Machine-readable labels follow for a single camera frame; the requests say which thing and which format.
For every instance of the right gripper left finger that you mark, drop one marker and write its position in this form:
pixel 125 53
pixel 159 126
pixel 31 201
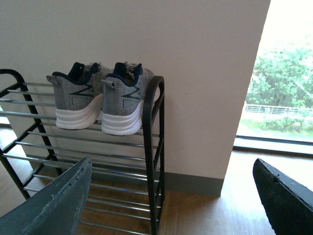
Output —
pixel 54 210

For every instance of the black metal shoe rack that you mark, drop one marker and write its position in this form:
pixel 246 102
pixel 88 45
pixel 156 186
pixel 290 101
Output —
pixel 127 187

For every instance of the grey sneaker navy collar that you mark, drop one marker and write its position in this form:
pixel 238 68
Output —
pixel 124 91

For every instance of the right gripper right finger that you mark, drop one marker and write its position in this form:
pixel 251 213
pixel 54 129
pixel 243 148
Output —
pixel 287 203

